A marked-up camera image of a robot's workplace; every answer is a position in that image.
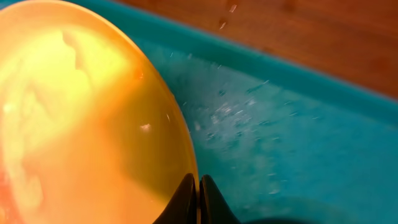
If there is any yellow-green plate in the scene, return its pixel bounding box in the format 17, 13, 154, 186
1, 1, 198, 224

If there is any teal plastic tray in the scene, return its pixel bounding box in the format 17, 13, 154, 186
0, 0, 398, 224

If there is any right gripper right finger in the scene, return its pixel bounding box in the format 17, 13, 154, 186
200, 175, 240, 224

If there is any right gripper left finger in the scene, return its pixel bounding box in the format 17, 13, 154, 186
154, 173, 197, 224

